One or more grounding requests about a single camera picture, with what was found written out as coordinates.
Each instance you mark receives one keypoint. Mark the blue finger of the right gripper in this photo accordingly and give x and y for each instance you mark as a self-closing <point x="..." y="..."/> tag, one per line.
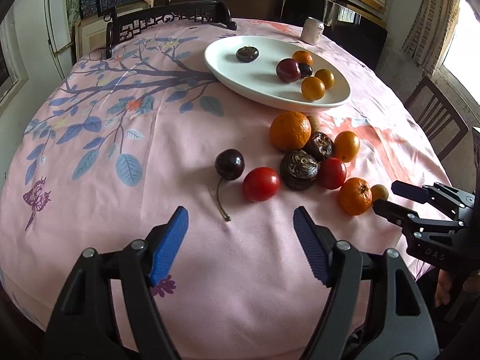
<point x="392" y="212"/>
<point x="410" y="191"/>

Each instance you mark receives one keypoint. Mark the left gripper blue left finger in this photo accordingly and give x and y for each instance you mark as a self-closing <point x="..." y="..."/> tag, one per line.
<point x="165" y="242"/>

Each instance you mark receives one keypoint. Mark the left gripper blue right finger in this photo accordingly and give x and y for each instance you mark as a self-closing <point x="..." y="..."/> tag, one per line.
<point x="311" y="243"/>

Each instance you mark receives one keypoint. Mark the small beige longan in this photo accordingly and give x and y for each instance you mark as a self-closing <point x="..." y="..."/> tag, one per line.
<point x="379" y="192"/>
<point x="314" y="123"/>

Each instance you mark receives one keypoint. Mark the small mandarin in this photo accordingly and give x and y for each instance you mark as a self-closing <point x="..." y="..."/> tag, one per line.
<point x="355" y="196"/>

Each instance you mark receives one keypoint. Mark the dark water chestnut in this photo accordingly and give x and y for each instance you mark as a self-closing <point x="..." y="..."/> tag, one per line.
<point x="299" y="170"/>
<point x="247" y="54"/>
<point x="319" y="146"/>

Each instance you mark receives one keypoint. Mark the red cherry tomato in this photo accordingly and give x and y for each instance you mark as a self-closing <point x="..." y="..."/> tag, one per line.
<point x="261" y="184"/>
<point x="332" y="173"/>

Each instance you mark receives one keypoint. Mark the orange kumquat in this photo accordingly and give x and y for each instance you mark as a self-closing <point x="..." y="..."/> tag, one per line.
<point x="346" y="146"/>
<point x="327" y="77"/>
<point x="313" y="88"/>

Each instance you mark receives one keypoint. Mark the dark cherry with stem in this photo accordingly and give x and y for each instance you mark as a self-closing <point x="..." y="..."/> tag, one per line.
<point x="229" y="165"/>

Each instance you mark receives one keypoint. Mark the large mandarin orange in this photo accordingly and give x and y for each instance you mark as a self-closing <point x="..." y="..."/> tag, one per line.
<point x="291" y="130"/>

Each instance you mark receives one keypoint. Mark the orange kumquat front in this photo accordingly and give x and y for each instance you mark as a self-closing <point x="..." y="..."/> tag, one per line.
<point x="327" y="77"/>

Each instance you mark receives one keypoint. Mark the dark red plum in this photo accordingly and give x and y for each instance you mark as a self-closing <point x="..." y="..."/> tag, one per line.
<point x="288" y="70"/>

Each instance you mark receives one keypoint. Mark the person right hand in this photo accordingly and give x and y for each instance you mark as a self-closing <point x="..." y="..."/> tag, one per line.
<point x="443" y="292"/>

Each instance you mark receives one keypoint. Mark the dark wooden chair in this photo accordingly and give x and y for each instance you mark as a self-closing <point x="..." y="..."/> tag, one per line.
<point x="436" y="115"/>

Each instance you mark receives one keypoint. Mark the pink printed tablecloth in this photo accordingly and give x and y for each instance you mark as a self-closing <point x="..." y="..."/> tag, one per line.
<point x="122" y="143"/>

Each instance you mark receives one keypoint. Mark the black cabinet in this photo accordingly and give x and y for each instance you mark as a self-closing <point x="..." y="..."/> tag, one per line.
<point x="352" y="31"/>

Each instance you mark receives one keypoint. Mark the white oval plate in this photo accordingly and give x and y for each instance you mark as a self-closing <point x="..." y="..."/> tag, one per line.
<point x="258" y="80"/>

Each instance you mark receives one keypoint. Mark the pink drink can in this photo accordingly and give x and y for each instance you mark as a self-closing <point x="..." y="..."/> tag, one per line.
<point x="312" y="31"/>

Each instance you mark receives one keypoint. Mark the round deer screen ornament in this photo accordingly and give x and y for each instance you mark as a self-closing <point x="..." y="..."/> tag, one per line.
<point x="120" y="28"/>

